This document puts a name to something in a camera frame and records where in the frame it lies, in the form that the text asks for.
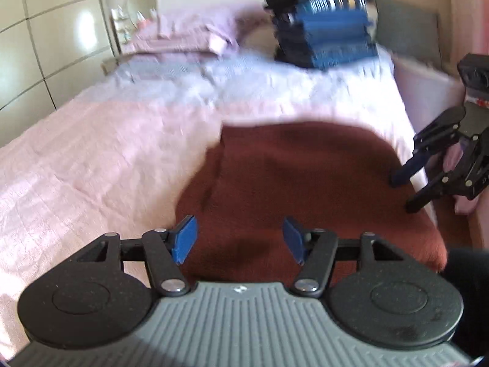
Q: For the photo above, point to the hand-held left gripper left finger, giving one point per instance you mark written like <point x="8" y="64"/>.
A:
<point x="185" y="237"/>

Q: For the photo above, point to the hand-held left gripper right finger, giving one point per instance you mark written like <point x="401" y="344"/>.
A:
<point x="293" y="239"/>

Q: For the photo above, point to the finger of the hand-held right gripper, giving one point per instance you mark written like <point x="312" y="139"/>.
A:
<point x="416" y="160"/>
<point x="431" y="191"/>

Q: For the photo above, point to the brown knitted sweater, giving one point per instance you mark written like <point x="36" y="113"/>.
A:
<point x="298" y="183"/>

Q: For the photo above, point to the stack of folded blue clothes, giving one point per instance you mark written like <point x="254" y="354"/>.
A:
<point x="324" y="26"/>

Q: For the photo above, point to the person's dark trousers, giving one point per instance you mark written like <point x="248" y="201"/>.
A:
<point x="468" y="294"/>

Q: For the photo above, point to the pink and grey bed cover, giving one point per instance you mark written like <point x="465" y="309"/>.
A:
<point x="107" y="153"/>

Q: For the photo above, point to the pink curtain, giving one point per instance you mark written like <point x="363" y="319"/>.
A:
<point x="468" y="11"/>

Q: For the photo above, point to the grey headboard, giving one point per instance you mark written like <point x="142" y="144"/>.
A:
<point x="410" y="30"/>

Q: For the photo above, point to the wooden nightstand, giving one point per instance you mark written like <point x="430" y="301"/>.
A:
<point x="112" y="65"/>

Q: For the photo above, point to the pink pillow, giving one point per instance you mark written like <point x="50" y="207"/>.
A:
<point x="179" y="46"/>
<point x="206" y="23"/>

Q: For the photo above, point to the cream glossy wardrobe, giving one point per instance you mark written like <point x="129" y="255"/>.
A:
<point x="46" y="46"/>

